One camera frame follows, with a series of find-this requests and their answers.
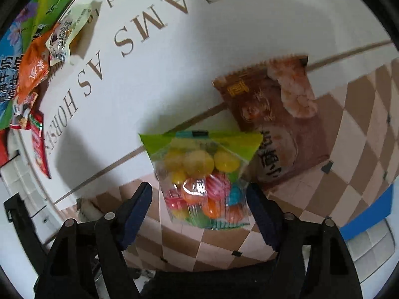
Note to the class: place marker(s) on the small white green snack packet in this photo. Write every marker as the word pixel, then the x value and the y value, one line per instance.
pixel 73 32

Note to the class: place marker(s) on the red long snack packet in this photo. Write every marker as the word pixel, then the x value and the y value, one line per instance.
pixel 38 142

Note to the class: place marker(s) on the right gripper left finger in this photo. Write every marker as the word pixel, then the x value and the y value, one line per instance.
pixel 68 272

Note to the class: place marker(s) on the orange snack packet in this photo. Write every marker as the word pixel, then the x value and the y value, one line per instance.
pixel 34 67

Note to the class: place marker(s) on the colourful candy bag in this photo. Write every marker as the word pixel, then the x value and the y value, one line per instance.
pixel 200 174

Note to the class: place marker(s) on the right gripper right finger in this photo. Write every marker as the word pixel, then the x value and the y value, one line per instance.
pixel 312 259

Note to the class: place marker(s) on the white tufted chair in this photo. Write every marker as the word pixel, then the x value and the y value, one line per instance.
pixel 371 249

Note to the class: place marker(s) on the brown pastry snack packet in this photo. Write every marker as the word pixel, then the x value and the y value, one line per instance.
pixel 275 98

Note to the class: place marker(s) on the green blue snack bag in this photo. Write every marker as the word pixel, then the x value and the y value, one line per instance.
pixel 37 17

